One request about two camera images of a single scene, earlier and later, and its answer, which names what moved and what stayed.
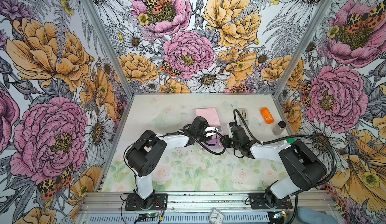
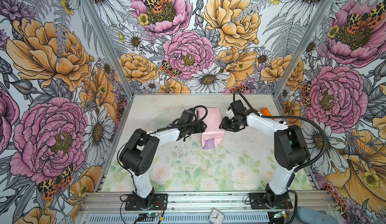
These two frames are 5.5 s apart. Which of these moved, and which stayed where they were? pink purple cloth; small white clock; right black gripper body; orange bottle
Moved: right black gripper body
Stayed: orange bottle; small white clock; pink purple cloth
